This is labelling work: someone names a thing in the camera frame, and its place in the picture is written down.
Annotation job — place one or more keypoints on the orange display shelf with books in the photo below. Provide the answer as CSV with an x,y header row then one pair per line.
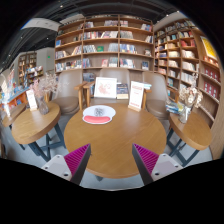
x,y
15,96

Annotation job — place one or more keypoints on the glass vase dried pink flowers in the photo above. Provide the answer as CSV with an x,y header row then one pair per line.
x,y
42,106

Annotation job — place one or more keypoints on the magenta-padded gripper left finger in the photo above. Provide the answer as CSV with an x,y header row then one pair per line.
x,y
76,159

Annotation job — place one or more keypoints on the blue magazine stack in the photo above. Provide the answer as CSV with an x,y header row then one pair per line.
x,y
173,107

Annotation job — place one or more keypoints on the small distant bookshelf unit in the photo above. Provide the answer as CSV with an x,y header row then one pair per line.
x,y
26,65

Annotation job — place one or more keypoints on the white orange sign wooden base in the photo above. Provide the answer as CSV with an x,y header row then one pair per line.
x,y
136,95

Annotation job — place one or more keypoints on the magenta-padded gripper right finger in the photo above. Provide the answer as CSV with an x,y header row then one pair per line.
x,y
146,159

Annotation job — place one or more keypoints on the light blue book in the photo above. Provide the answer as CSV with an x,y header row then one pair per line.
x,y
147,86

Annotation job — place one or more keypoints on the glass vase dried pale flowers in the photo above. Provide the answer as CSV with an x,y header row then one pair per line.
x,y
185,115

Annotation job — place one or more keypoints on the white mouse pad red rest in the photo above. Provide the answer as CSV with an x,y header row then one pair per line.
x,y
96,120

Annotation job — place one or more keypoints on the beige upholstered wooden armchair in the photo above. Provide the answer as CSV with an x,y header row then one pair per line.
x,y
156,100
113,72
68,96

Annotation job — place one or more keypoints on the wide wooden bookshelf unit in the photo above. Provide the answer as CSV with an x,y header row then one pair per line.
x,y
103,43

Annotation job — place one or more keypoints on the white framed picture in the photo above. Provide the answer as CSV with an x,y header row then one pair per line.
x,y
105,87

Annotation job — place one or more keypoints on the small white table card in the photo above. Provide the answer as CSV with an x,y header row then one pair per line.
x,y
31,100

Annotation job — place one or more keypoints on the dark cover book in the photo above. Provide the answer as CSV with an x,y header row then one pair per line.
x,y
122,90

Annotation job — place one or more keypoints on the tall wooden bookshelf unit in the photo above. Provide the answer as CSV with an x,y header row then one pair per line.
x,y
190,56

